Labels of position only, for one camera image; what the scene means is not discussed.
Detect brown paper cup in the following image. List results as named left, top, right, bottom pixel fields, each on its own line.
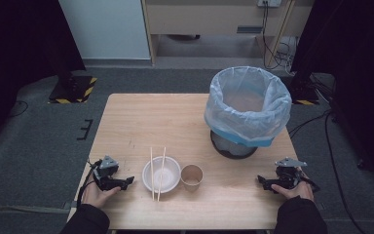
left=180, top=164, right=205, bottom=192

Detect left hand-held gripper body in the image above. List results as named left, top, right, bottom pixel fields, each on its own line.
left=92, top=155, right=125, bottom=192

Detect grey cabinet handle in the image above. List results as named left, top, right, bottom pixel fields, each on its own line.
left=237, top=25, right=263, bottom=34

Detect black power cable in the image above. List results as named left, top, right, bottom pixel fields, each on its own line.
left=262, top=1, right=285, bottom=70

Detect person's right hand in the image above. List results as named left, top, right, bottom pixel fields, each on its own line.
left=271, top=172, right=315, bottom=202

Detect trash bin with blue bag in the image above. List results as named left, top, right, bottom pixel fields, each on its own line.
left=204, top=65, right=292, bottom=148

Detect left hand-held gripper black cable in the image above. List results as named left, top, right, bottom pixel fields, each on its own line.
left=76, top=159, right=103, bottom=209

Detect white disposable bowl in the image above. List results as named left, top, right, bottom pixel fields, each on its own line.
left=141, top=155, right=182, bottom=194

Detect long black floor cable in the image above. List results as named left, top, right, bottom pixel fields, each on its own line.
left=288, top=108, right=368, bottom=234

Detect white wall socket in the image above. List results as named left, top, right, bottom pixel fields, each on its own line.
left=257, top=0, right=282, bottom=8

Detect light wooden cabinet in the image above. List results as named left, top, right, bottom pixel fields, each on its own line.
left=141, top=0, right=316, bottom=66

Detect black stand base yellow stripes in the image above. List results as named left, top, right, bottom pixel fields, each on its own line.
left=288, top=74, right=320, bottom=106
left=48, top=75, right=98, bottom=105

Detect person's left hand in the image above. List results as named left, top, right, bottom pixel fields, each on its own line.
left=81, top=179, right=122, bottom=209

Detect wooden chopstick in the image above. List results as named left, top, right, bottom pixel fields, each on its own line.
left=157, top=146, right=167, bottom=203

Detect black curtain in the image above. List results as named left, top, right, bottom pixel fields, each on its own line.
left=0, top=0, right=86, bottom=154
left=290, top=0, right=374, bottom=183

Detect black mesh trash bin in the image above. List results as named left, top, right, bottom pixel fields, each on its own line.
left=209, top=130, right=259, bottom=160

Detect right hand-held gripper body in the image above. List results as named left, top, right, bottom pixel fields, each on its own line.
left=274, top=157, right=308, bottom=189

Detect hand-held gripper black cable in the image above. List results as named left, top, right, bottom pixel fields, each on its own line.
left=300, top=174, right=321, bottom=193
left=76, top=159, right=103, bottom=209

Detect right hand-held gripper black cable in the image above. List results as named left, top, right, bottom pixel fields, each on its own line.
left=300, top=174, right=321, bottom=193

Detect thin black floor cable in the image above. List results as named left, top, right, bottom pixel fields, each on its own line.
left=8, top=100, right=29, bottom=119

